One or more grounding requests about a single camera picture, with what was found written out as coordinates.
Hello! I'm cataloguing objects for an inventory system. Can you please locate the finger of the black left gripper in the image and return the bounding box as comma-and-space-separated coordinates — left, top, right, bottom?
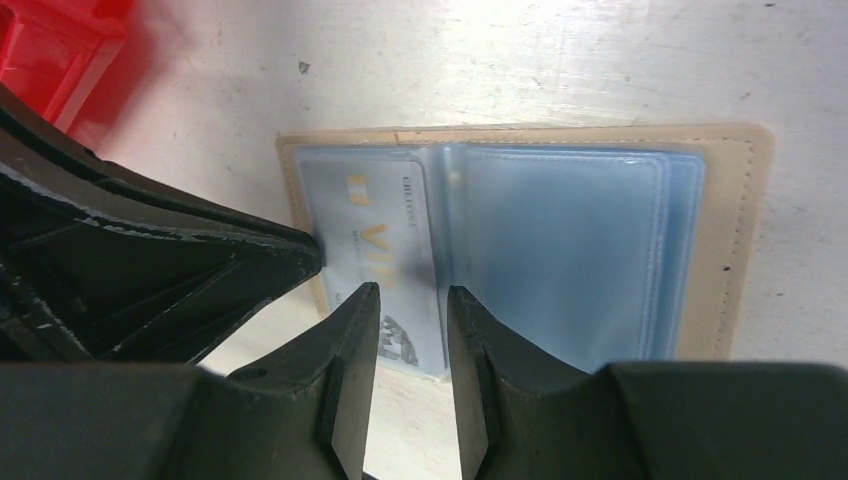
1, 89, 323, 363

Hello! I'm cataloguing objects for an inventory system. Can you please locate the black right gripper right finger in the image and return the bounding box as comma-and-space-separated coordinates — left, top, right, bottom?
448, 286, 847, 479

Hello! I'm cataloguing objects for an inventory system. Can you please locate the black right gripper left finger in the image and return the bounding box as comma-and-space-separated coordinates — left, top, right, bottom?
1, 282, 381, 479

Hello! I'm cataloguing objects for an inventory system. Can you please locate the silver VIP card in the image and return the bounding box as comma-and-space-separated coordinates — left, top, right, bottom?
298, 157, 448, 377

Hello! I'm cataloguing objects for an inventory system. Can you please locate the red plastic tray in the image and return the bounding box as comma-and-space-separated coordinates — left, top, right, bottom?
1, 0, 135, 132

